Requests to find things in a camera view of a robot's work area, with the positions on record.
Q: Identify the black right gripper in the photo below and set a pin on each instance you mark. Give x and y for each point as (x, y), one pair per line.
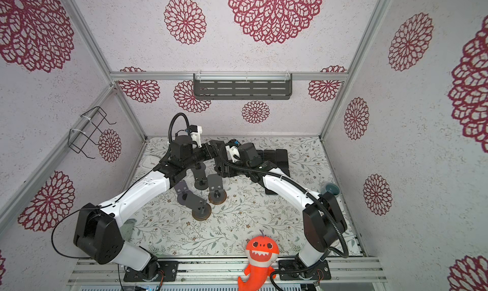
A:
(221, 163)

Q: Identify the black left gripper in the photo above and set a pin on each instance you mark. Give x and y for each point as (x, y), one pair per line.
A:
(210, 155)

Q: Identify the phone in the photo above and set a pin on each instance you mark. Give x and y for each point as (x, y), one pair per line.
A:
(215, 150)
(269, 192)
(278, 157)

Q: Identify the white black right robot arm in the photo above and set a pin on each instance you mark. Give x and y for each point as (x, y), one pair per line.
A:
(323, 221)

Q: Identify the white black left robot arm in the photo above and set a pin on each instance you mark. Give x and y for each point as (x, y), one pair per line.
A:
(97, 231)

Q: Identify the middle round stand base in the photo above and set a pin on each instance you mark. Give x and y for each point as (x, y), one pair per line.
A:
(217, 197)

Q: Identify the round stand base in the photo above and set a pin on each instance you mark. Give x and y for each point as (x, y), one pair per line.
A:
(202, 213)
(217, 197)

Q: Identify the grey empty phone stand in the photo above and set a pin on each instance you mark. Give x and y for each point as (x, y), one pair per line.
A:
(182, 191)

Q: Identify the front round stand base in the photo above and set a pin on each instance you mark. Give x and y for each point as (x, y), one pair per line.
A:
(202, 213)

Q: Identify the white earbuds case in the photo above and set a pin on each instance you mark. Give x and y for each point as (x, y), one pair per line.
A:
(149, 162)

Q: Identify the red shark plush toy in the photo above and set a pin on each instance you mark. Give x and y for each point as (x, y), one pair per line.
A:
(262, 251)

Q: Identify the teal ceramic cup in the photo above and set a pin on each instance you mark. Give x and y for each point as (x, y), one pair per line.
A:
(331, 188)

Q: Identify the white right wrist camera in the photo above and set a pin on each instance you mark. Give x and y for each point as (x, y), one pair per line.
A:
(232, 152)

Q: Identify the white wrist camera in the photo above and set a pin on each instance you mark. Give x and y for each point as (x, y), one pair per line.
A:
(232, 152)
(195, 132)

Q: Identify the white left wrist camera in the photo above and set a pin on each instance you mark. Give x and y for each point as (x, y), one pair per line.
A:
(195, 132)

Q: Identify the grey wall shelf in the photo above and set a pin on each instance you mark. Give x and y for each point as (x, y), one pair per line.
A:
(243, 87)

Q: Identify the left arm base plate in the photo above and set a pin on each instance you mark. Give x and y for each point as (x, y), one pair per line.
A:
(155, 271)

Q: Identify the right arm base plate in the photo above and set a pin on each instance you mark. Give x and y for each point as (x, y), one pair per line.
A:
(296, 270)

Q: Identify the black wire wall rack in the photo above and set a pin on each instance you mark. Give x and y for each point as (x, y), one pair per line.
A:
(79, 137)

